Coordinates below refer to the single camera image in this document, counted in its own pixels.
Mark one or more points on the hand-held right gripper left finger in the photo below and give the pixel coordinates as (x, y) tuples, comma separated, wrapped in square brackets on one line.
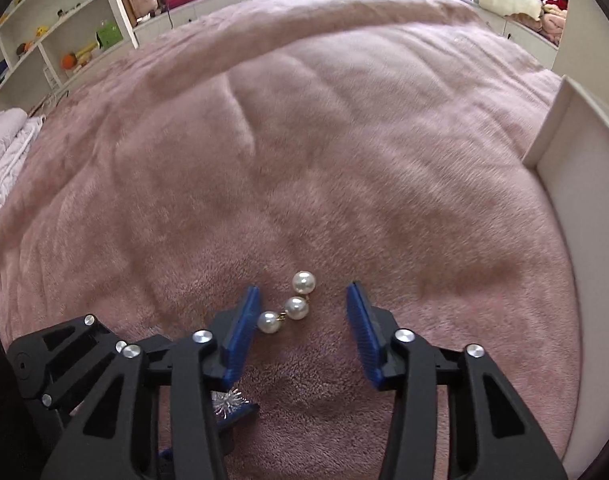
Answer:
[(242, 330)]

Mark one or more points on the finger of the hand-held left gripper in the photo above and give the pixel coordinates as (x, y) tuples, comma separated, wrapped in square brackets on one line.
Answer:
[(242, 412), (34, 360)]

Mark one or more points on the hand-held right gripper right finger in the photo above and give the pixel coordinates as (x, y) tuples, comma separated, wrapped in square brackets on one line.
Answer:
[(367, 335)]

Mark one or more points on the silver starburst earring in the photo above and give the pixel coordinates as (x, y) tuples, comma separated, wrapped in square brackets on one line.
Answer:
[(229, 400)]

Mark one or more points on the pearl drop earring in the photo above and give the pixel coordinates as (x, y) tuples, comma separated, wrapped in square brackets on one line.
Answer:
[(295, 307)]

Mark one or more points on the white storage box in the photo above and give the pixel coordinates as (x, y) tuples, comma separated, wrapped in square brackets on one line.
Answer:
[(584, 185)]

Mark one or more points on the white duvet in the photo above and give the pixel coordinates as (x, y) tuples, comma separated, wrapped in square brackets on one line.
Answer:
[(7, 160)]

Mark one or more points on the orange round toy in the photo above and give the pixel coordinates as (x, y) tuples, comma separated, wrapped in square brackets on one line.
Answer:
[(69, 61)]

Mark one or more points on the yellow toy horn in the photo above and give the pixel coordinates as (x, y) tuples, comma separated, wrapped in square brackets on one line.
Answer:
[(89, 52)]

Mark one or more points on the green toy box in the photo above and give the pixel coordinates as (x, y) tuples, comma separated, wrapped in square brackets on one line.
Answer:
[(109, 35)]

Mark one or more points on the white bookshelf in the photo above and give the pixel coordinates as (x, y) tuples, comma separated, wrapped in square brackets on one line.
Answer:
[(122, 15)]

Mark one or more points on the pink plush toys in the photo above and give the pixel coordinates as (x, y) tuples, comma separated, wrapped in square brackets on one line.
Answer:
[(552, 25)]

